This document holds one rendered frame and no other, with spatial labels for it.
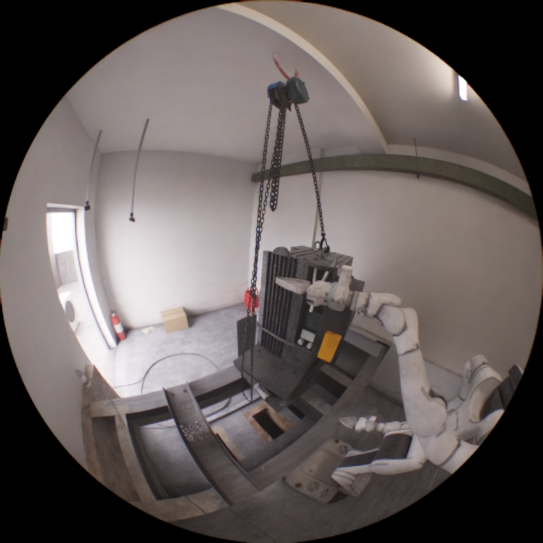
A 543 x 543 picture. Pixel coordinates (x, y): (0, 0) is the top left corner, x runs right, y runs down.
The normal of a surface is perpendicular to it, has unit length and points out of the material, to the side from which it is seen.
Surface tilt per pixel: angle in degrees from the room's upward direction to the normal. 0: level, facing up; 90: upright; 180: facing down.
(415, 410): 72
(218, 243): 90
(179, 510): 0
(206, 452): 0
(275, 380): 0
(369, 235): 90
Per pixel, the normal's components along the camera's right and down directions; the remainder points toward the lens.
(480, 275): -0.76, 0.14
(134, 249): 0.64, 0.29
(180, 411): 0.09, -0.95
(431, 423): -0.82, -0.32
